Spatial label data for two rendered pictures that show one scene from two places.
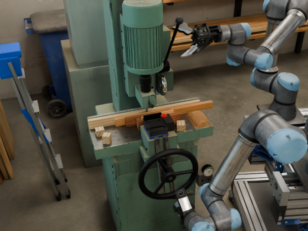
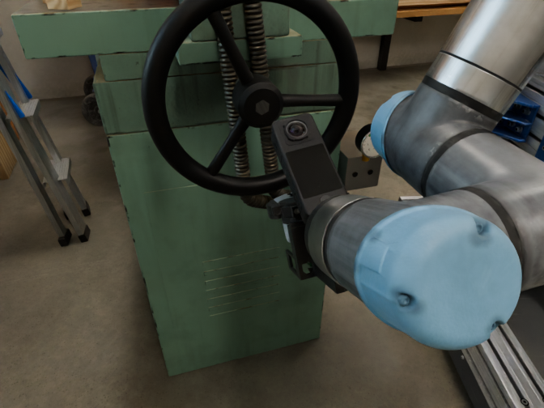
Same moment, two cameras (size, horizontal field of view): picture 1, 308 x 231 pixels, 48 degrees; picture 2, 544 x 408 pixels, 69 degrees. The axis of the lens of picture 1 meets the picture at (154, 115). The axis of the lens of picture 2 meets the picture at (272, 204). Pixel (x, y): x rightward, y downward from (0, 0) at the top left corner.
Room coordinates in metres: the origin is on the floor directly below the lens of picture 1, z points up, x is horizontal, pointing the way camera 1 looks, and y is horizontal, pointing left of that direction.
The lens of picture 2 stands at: (0.69, -0.08, 0.99)
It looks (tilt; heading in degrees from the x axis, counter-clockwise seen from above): 35 degrees down; 0
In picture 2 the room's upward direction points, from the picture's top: straight up
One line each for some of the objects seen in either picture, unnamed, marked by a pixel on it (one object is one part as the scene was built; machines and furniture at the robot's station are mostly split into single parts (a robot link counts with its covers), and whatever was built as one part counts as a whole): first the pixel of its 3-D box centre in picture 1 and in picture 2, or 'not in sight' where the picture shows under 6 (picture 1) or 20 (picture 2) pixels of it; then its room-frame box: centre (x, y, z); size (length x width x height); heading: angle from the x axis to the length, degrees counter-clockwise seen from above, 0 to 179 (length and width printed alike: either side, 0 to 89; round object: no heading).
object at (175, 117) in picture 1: (159, 122); not in sight; (1.45, -0.03, 0.93); 0.22 x 0.01 x 0.06; 106
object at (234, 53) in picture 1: (238, 53); not in sight; (1.54, -0.40, 1.25); 0.11 x 0.08 x 0.11; 42
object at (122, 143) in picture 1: (153, 135); (222, 19); (1.42, 0.01, 0.87); 0.61 x 0.30 x 0.06; 106
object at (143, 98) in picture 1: (145, 96); not in sight; (1.54, 0.04, 1.03); 0.14 x 0.07 x 0.09; 16
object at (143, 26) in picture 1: (143, 36); not in sight; (1.52, 0.04, 1.35); 0.18 x 0.18 x 0.31
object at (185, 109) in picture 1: (165, 112); not in sight; (1.55, -0.06, 0.92); 0.54 x 0.02 x 0.04; 106
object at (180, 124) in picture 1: (180, 125); not in sight; (1.43, -0.13, 0.92); 0.05 x 0.04 x 0.04; 178
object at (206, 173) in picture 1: (207, 171); (371, 144); (1.39, -0.27, 0.65); 0.06 x 0.04 x 0.08; 106
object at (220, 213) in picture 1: (223, 217); (518, 211); (0.92, -0.26, 0.83); 0.11 x 0.11 x 0.08; 16
